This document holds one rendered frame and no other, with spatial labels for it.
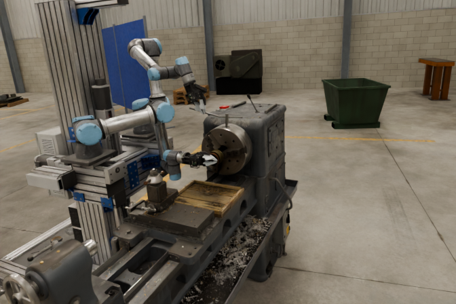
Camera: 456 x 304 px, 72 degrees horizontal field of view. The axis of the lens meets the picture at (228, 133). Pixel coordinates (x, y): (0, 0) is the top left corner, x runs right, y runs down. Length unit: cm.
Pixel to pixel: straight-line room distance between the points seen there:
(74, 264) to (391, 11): 1157
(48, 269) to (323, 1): 1134
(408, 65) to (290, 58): 384
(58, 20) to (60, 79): 35
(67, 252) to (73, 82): 122
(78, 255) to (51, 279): 10
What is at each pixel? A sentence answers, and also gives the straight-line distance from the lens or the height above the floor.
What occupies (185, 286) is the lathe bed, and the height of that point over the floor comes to 71.
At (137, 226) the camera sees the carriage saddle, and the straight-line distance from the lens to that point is 165.
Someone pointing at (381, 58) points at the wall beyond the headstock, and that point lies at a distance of 1190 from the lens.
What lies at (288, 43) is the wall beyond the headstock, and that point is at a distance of 1177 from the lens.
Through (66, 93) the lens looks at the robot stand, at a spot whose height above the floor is 149.
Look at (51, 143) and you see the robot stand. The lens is 237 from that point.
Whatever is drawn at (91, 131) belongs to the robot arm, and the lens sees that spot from 176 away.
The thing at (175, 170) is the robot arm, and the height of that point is 100.
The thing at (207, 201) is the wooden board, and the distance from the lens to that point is 183.
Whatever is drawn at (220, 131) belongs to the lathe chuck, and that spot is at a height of 121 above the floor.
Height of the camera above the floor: 174
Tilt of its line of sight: 16 degrees down
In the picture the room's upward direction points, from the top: 3 degrees counter-clockwise
